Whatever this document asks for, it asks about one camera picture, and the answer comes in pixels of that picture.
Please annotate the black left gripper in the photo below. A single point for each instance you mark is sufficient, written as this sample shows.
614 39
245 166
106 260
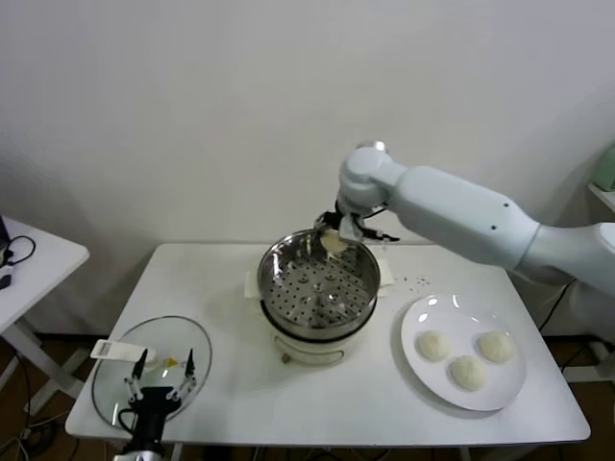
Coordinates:
154 408

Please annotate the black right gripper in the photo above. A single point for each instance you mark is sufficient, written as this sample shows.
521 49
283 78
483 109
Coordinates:
355 216

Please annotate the white steamed baozi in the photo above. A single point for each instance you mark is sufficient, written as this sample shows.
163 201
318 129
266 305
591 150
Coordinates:
467 372
433 345
495 346
334 242

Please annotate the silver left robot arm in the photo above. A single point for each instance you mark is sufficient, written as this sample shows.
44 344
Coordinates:
144 453

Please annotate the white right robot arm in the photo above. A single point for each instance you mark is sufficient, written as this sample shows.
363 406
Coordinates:
456 206

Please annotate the stainless perforated steamer basket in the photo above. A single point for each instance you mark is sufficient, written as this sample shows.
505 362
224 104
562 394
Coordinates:
288 274

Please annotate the small dark crumbs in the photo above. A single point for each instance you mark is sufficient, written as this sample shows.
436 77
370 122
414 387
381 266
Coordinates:
417 281

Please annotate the white electric cooker pot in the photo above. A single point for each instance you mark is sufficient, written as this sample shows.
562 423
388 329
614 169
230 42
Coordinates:
312 348

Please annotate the white round plate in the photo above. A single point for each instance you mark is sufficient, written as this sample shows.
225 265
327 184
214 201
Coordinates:
461 322

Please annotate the white side table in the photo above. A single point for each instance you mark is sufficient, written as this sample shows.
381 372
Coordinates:
48 259

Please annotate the small black device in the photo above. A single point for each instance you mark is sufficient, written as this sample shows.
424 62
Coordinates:
5 282

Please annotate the black monitor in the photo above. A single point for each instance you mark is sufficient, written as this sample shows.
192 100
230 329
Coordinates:
4 233

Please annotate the white shelf board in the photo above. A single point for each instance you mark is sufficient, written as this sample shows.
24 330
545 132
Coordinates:
603 194

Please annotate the pale green appliance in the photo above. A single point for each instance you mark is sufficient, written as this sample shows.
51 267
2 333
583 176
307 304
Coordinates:
604 168

